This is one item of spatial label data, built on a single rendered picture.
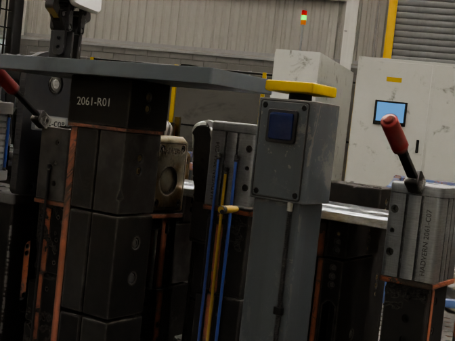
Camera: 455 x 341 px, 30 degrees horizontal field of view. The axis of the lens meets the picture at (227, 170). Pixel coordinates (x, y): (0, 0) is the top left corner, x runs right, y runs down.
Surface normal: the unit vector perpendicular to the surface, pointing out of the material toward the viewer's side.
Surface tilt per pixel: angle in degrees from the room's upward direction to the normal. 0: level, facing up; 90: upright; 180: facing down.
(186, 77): 90
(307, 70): 90
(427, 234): 90
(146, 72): 90
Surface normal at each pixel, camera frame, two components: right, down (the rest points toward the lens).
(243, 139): -0.54, -0.01
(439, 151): -0.22, 0.03
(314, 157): 0.83, 0.12
